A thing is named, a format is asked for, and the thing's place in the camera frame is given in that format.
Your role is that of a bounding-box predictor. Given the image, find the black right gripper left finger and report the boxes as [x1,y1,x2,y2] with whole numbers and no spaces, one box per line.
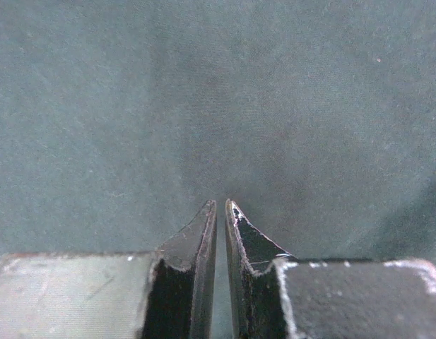
[0,201,217,338]

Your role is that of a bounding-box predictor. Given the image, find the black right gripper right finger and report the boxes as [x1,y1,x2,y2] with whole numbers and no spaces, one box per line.
[225,200,436,338]

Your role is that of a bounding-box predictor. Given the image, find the black garment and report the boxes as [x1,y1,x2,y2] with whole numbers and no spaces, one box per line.
[0,0,436,264]

